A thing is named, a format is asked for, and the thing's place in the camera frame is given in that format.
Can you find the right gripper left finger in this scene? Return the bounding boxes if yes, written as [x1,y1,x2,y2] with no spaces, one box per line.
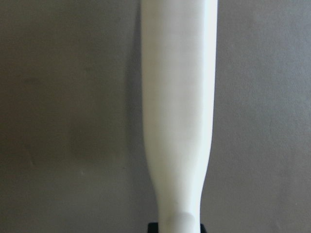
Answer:
[147,217,158,233]

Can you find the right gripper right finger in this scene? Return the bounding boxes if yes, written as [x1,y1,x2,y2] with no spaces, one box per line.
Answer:
[200,222,207,233]

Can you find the white hand brush black bristles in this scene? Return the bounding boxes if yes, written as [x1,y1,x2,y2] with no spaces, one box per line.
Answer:
[141,0,218,233]

